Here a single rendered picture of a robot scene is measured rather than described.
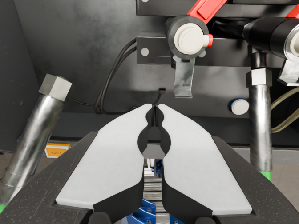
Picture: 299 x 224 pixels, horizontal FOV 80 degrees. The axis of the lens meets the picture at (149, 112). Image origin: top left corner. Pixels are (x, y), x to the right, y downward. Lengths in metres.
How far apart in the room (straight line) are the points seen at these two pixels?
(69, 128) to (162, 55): 0.28
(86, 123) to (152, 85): 0.18
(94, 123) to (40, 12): 0.26
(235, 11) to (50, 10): 0.35
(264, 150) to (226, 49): 0.14
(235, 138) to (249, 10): 0.26
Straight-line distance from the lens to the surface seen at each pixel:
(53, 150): 0.42
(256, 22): 0.21
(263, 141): 0.20
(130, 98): 0.45
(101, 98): 0.25
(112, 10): 0.42
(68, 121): 0.48
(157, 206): 0.77
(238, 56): 0.29
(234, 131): 0.46
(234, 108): 0.48
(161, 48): 0.26
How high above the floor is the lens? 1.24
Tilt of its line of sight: 61 degrees down
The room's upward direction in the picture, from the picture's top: 175 degrees counter-clockwise
